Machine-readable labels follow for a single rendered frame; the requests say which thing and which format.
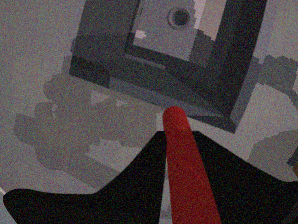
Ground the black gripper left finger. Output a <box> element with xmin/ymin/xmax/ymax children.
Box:
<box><xmin>3</xmin><ymin>132</ymin><xmax>166</xmax><ymax>224</ymax></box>

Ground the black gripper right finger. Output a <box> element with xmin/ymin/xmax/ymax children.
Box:
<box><xmin>193</xmin><ymin>131</ymin><xmax>298</xmax><ymax>224</ymax></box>

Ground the red peg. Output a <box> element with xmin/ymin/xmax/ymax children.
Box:
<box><xmin>162</xmin><ymin>107</ymin><xmax>222</xmax><ymax>224</ymax></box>

